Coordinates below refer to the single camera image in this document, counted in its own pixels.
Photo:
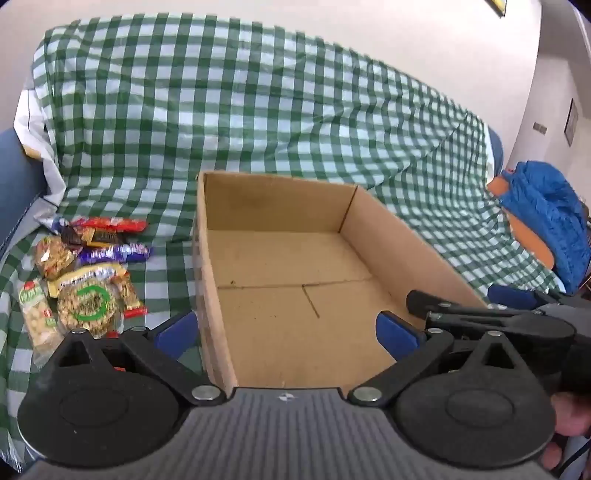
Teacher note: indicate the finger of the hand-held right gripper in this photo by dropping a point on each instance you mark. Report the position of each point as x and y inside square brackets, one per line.
[461, 314]
[510, 295]

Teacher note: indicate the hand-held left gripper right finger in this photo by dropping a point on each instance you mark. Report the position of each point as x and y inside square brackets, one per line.
[396, 334]

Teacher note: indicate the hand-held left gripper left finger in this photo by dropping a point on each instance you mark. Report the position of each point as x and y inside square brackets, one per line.
[178, 331]

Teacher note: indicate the cardboard box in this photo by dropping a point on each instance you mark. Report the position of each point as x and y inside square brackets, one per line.
[277, 277]

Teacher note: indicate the yellow snack bar packet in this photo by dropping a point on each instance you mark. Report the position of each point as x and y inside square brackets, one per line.
[76, 274]

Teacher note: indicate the red snack packet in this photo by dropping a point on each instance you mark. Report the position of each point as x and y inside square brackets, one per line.
[115, 225]

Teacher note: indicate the silver purple snack packet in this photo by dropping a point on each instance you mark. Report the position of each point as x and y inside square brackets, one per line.
[60, 225]

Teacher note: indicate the person's right hand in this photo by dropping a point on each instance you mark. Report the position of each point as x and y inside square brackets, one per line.
[572, 415]

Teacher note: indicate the small nut bar packet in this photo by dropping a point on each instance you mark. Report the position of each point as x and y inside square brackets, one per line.
[129, 295]

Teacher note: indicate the round nut cake packet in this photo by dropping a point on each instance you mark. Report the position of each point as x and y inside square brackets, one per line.
[87, 304]

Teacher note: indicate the blue quilted jacket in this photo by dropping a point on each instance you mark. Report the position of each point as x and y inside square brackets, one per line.
[545, 207]

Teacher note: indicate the dark brown snack bar packet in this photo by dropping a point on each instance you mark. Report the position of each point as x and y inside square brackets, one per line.
[101, 237]

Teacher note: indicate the green label peanut packet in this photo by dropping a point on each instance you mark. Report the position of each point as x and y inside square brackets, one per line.
[39, 323]

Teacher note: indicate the clear brown nut packet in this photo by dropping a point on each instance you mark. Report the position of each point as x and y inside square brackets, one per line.
[51, 256]

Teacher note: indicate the white plastic bag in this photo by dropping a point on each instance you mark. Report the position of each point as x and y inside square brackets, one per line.
[51, 184]

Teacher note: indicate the green checkered cloth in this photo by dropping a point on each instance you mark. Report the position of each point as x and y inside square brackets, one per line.
[231, 92]

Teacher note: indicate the wall switch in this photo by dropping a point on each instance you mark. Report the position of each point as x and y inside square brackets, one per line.
[540, 128]

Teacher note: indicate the dark framed wall picture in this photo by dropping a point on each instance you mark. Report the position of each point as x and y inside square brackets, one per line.
[496, 7]

